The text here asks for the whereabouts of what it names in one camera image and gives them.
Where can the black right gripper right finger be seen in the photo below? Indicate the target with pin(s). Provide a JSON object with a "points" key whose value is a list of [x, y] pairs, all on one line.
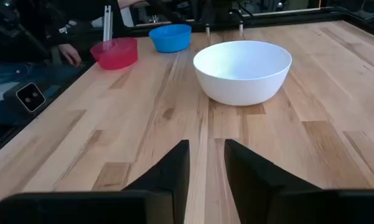
{"points": [[255, 186]]}

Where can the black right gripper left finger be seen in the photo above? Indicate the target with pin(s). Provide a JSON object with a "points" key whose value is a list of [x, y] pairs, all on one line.
{"points": [[161, 186]]}

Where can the translucent red plastic bowl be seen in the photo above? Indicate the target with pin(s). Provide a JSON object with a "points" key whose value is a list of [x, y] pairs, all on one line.
{"points": [[116, 57]]}

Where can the blue plastic bowl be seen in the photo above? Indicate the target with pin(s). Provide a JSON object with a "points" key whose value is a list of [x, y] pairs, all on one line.
{"points": [[171, 39]]}

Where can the large white bowl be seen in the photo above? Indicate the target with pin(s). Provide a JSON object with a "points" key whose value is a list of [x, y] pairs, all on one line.
{"points": [[242, 84]]}

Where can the black box with white square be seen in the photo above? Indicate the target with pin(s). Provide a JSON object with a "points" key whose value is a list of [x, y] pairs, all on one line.
{"points": [[29, 97]]}

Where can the person's hand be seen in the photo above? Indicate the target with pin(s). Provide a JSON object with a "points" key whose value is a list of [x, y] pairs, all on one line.
{"points": [[70, 54]]}

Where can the silver aluminium bar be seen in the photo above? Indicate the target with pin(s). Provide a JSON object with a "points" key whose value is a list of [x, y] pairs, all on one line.
{"points": [[107, 21]]}

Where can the person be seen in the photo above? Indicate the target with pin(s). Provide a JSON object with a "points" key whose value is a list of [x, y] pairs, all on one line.
{"points": [[81, 28]]}

